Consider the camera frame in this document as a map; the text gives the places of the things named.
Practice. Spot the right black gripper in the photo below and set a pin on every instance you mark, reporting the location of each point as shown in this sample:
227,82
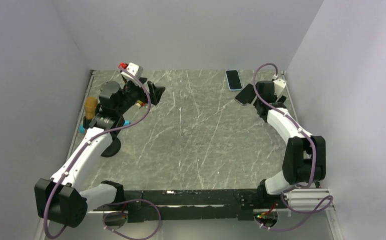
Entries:
281,99

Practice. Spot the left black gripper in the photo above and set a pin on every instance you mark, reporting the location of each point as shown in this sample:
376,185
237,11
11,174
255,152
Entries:
155,92

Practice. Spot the phone with blue case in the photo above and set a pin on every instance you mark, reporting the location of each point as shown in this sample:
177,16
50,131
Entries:
233,80

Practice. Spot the black phone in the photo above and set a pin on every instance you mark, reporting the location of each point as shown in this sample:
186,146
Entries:
246,96

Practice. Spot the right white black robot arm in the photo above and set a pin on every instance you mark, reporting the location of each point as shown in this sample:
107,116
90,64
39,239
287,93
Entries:
305,156

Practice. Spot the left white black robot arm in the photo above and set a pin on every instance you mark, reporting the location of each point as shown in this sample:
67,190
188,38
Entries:
58,198

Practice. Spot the colourful toy brick car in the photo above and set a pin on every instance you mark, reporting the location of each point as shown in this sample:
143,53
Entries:
140,104

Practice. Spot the brown toy microphone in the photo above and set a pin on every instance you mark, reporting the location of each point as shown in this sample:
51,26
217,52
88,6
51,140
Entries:
90,106

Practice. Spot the blue marker pen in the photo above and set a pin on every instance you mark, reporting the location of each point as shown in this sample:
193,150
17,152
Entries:
82,130

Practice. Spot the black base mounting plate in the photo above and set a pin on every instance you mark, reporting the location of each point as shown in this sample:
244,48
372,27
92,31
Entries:
151,205

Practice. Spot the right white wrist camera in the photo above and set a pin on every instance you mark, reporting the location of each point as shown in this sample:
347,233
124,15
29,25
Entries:
279,85

